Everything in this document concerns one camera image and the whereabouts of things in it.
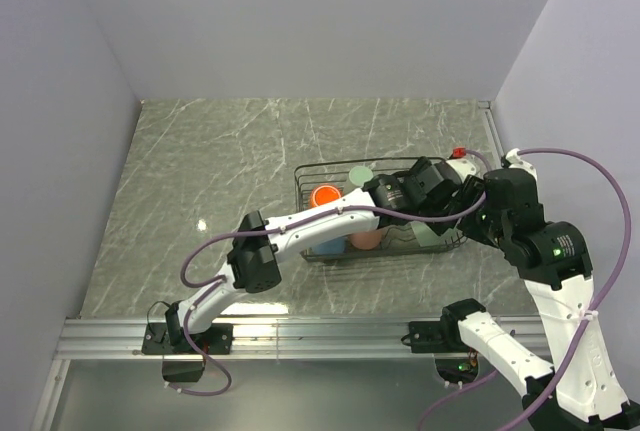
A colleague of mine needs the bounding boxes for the light green plastic cup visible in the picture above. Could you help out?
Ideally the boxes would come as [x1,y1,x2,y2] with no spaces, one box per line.
[410,221,463,249]

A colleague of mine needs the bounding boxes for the pale green plastic cup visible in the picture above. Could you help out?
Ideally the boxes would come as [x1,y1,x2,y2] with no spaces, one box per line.
[348,165,374,188]

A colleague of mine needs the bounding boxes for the salmon plastic cup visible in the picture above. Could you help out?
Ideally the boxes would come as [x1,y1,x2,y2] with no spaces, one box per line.
[348,230,383,251]

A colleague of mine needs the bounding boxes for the orange mug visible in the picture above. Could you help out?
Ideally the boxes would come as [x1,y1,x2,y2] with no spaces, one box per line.
[309,184,342,208]

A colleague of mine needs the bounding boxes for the blue plastic cup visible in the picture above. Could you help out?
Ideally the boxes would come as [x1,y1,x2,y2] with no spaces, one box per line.
[311,237,346,256]

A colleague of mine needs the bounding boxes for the black wire dish rack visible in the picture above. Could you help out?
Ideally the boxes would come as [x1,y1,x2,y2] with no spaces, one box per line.
[294,156,467,262]

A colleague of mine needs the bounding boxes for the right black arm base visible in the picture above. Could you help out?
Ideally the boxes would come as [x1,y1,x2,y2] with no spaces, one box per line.
[401,321,479,386]

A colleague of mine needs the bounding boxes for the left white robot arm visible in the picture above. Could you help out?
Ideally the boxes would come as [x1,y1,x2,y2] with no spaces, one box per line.
[165,157,482,353]

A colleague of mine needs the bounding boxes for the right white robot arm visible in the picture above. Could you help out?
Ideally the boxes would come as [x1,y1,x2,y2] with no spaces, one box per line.
[440,168,639,430]

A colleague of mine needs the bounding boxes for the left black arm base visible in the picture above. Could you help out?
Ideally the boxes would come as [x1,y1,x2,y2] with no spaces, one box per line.
[140,300,234,397]

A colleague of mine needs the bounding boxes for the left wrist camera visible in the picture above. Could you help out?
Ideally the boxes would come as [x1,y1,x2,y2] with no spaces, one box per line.
[446,147,481,181]

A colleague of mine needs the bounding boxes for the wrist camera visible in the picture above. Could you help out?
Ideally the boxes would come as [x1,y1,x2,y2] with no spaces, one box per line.
[446,147,481,181]
[500,148,537,178]

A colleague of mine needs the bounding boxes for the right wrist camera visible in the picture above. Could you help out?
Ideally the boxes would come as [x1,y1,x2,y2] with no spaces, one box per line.
[500,148,537,178]

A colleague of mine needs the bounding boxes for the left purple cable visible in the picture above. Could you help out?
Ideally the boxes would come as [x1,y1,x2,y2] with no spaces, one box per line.
[180,148,494,397]

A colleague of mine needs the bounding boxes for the aluminium mounting rail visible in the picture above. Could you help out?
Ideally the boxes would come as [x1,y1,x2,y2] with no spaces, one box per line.
[53,315,584,360]

